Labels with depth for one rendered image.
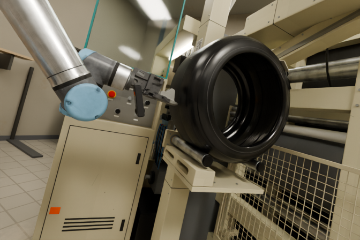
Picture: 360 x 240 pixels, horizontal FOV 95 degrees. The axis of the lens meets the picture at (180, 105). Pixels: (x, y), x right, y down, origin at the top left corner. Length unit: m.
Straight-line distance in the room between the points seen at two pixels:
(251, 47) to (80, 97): 0.63
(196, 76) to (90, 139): 0.79
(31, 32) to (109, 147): 0.84
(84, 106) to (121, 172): 0.85
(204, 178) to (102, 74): 0.51
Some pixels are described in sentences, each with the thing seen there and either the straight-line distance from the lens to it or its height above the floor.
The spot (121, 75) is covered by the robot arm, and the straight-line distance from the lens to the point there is 0.59.
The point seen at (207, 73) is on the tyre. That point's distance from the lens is 0.61.
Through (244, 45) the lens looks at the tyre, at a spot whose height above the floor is 1.37.
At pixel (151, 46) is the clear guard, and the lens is 1.25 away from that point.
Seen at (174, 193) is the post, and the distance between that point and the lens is 1.10.
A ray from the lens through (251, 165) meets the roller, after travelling 0.86.
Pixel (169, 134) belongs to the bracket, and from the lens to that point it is 0.94.
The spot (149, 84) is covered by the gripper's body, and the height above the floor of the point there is 1.13.
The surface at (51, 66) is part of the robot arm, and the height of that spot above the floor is 1.08.
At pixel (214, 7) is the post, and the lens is 1.21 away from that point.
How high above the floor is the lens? 1.05
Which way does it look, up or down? 3 degrees up
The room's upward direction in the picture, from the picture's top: 13 degrees clockwise
